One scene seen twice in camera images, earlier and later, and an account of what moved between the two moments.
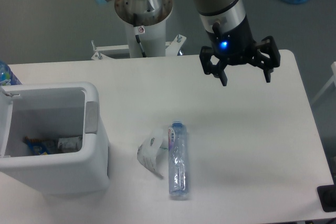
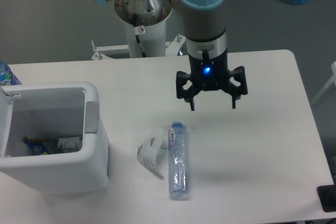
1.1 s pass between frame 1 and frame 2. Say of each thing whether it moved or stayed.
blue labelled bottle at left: stayed
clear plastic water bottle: stayed
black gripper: moved
